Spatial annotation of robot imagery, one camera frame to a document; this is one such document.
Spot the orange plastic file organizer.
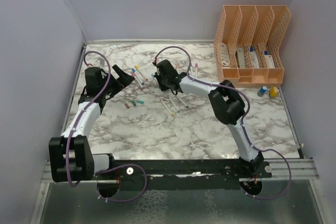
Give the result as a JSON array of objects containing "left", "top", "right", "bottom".
[{"left": 214, "top": 5, "right": 291, "bottom": 88}]

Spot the white blue box in organizer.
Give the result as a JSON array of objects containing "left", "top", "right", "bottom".
[{"left": 249, "top": 46, "right": 260, "bottom": 69}]

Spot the green cap marker pen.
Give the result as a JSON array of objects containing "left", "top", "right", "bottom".
[{"left": 169, "top": 97, "right": 181, "bottom": 113}]

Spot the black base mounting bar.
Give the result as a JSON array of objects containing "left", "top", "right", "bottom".
[{"left": 94, "top": 155, "right": 271, "bottom": 178}]

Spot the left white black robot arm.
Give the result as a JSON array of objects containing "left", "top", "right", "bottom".
[{"left": 49, "top": 65, "right": 135, "bottom": 183}]

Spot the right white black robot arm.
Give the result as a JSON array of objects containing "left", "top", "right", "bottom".
[{"left": 153, "top": 60, "right": 264, "bottom": 177}]

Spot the blue small bottle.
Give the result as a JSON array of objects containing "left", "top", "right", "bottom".
[{"left": 257, "top": 86, "right": 268, "bottom": 97}]

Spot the purple cap marker pen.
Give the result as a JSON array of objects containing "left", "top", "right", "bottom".
[{"left": 194, "top": 63, "right": 198, "bottom": 78}]

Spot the yellow cap marker pen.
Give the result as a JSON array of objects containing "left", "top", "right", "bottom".
[{"left": 134, "top": 65, "right": 148, "bottom": 81}]

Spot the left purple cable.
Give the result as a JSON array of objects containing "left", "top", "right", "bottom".
[{"left": 65, "top": 50, "right": 148, "bottom": 203}]

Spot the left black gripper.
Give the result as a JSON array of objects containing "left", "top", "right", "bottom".
[{"left": 101, "top": 65, "right": 134, "bottom": 97}]

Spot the aluminium frame rail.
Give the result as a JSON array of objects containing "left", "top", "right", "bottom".
[{"left": 41, "top": 158, "right": 320, "bottom": 183}]

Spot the white booklet in organizer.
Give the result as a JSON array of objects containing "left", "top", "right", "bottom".
[{"left": 219, "top": 43, "right": 230, "bottom": 68}]

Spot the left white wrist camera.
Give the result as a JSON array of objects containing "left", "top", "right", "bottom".
[{"left": 94, "top": 58, "right": 106, "bottom": 67}]

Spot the white red box in organizer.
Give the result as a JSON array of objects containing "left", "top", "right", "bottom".
[{"left": 264, "top": 50, "right": 275, "bottom": 68}]

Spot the red end marker pen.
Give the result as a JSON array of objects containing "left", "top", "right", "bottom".
[{"left": 132, "top": 68, "right": 144, "bottom": 90}]

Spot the brown cap marker pen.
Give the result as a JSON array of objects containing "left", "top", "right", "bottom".
[{"left": 160, "top": 99, "right": 174, "bottom": 117}]

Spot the yellow small bottle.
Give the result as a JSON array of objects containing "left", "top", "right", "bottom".
[{"left": 269, "top": 87, "right": 278, "bottom": 98}]

